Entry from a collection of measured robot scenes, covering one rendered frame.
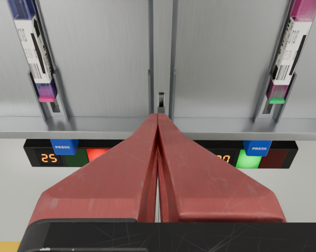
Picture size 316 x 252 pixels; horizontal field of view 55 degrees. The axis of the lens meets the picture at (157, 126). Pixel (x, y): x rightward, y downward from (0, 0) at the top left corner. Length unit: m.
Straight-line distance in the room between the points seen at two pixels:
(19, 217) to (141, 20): 1.00
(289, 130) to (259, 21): 0.12
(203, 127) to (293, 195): 0.87
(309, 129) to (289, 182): 0.81
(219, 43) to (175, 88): 0.06
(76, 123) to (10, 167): 0.85
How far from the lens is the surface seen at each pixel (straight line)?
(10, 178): 1.17
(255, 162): 0.41
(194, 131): 0.31
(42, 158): 0.41
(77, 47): 0.28
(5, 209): 1.20
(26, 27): 0.27
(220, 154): 0.39
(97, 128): 0.32
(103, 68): 0.29
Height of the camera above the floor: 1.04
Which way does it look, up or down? 89 degrees down
